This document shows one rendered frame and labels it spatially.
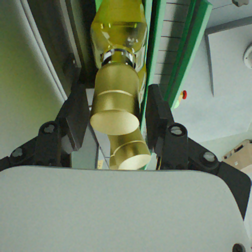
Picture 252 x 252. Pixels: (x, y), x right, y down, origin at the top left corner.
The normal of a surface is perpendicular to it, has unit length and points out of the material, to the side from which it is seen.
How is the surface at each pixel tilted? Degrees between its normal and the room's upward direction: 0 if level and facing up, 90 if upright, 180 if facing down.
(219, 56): 3
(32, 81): 90
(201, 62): 0
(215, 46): 3
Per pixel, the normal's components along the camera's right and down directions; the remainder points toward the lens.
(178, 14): -0.01, 0.86
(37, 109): 1.00, 0.01
